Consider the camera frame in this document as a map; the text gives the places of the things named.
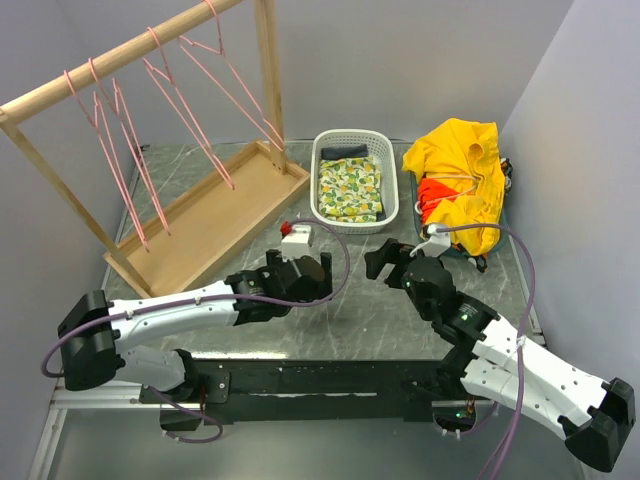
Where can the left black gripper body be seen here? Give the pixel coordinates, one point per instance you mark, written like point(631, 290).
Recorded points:
point(275, 260)

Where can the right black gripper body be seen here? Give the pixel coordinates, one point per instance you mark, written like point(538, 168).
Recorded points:
point(396, 278)

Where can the yellow shorts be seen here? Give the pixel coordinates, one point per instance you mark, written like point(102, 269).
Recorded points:
point(461, 152)

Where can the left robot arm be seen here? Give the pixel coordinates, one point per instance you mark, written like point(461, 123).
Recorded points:
point(108, 340)

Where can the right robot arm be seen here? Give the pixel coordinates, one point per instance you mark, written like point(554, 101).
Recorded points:
point(490, 359)

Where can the orange black patterned garment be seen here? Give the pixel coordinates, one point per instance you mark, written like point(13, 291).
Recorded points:
point(481, 261)

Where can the lemon print folded cloth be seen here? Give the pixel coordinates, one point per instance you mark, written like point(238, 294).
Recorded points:
point(349, 190)

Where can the white plastic basket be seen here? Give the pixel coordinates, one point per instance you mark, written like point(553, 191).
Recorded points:
point(381, 149)

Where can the wooden clothes rack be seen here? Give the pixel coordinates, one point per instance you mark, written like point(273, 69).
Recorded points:
point(207, 225)

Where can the dark navy folded cloth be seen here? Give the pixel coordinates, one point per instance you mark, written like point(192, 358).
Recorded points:
point(338, 153)

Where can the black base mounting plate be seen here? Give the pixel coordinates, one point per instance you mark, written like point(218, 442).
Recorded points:
point(234, 391)

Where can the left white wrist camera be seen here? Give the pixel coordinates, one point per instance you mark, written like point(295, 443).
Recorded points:
point(296, 240)

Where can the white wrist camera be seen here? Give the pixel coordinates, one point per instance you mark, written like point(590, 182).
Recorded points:
point(437, 241)
point(296, 240)

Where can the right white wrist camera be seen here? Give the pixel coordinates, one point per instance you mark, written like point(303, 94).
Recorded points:
point(437, 241)

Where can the aluminium rail frame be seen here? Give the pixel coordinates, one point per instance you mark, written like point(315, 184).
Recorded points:
point(125, 395)

